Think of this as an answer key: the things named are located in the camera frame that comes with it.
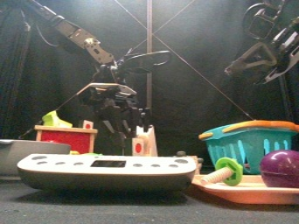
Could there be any small wooden red-dot block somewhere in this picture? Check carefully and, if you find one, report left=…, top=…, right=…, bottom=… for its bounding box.
left=81, top=119, right=95, bottom=130

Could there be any tall wooden red-dot block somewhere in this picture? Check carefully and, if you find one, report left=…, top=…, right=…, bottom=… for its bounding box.
left=131, top=124, right=159, bottom=158

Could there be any red wooden toy box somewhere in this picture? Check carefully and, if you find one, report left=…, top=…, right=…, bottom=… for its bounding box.
left=32, top=124, right=99, bottom=155

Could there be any grey bowl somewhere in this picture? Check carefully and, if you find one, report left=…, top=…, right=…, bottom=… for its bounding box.
left=0, top=138, right=72, bottom=177

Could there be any teal basket orange rim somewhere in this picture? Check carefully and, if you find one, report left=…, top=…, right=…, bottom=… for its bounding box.
left=197, top=119, right=299, bottom=176

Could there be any green nut beige toy bolt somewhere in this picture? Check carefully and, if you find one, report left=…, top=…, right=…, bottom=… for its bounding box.
left=200, top=157, right=245, bottom=187

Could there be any purple ball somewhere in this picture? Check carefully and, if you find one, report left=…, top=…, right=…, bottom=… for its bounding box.
left=257, top=149, right=299, bottom=189

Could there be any wooden tray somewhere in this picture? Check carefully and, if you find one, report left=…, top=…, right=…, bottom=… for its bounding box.
left=191, top=173, right=299, bottom=206

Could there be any black cable loop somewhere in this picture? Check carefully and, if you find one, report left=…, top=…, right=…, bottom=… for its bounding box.
left=116, top=50, right=173, bottom=75

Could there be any vertical metal frame pole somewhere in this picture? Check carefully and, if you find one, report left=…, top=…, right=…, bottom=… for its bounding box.
left=145, top=0, right=155, bottom=117

